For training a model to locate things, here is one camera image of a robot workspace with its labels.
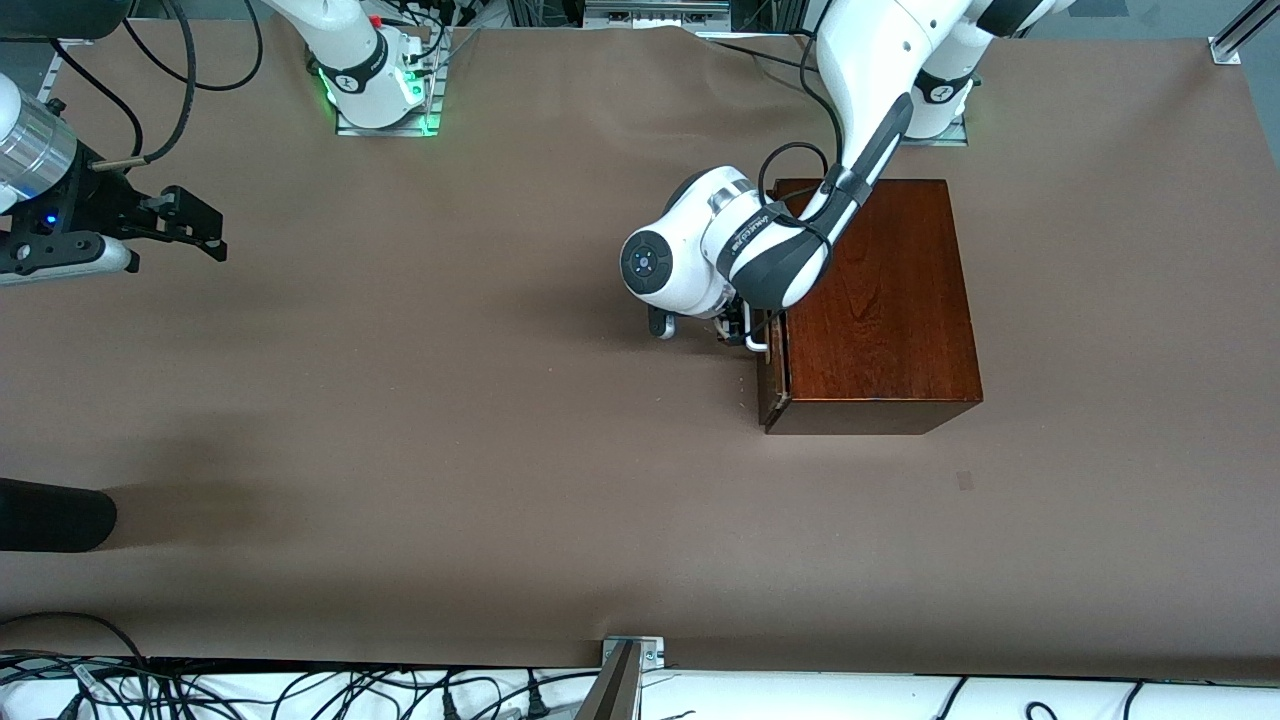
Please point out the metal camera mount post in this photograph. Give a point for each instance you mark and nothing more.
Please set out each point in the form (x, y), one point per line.
(620, 680)

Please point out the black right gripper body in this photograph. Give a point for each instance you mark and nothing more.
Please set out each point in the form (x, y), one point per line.
(100, 198)

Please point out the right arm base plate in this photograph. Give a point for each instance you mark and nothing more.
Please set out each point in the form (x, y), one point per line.
(385, 128)

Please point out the wooden drawer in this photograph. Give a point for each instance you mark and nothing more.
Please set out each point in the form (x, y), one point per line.
(772, 400)

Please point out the dark brown wooden cabinet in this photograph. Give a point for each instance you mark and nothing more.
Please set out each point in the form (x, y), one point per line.
(880, 330)

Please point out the aluminium frame profile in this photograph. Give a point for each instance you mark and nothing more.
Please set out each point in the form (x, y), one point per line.
(1235, 40)

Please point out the black cylinder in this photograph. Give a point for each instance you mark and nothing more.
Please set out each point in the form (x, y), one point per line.
(50, 515)

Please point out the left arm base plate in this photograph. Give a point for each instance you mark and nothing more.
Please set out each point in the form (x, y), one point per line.
(940, 140)

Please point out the brown paper table cover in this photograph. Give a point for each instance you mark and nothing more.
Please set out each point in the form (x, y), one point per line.
(500, 470)

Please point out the grey metal rack equipment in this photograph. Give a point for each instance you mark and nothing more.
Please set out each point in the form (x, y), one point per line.
(650, 12)

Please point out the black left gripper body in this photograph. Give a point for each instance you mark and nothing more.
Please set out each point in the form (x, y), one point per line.
(737, 322)

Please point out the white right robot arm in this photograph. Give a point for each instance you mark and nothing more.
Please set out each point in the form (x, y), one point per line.
(350, 50)

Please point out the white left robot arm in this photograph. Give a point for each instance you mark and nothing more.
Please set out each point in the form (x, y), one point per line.
(870, 60)

